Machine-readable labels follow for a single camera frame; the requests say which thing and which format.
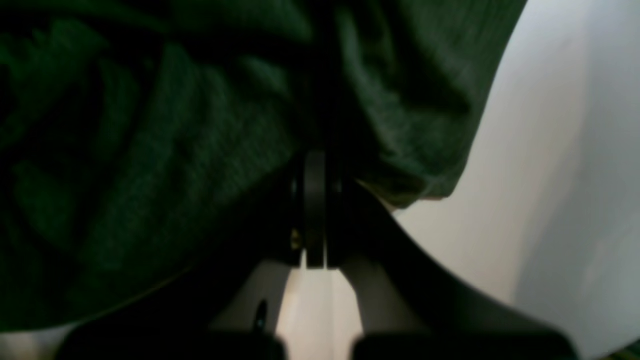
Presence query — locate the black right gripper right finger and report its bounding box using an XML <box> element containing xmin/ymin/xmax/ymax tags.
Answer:
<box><xmin>326</xmin><ymin>152</ymin><xmax>578</xmax><ymax>360</ymax></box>

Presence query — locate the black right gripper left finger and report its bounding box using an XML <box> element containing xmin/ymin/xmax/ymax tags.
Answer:
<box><xmin>56</xmin><ymin>152</ymin><xmax>327</xmax><ymax>360</ymax></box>

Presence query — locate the dark green t-shirt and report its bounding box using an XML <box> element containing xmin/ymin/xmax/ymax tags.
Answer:
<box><xmin>1</xmin><ymin>0</ymin><xmax>527</xmax><ymax>333</ymax></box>

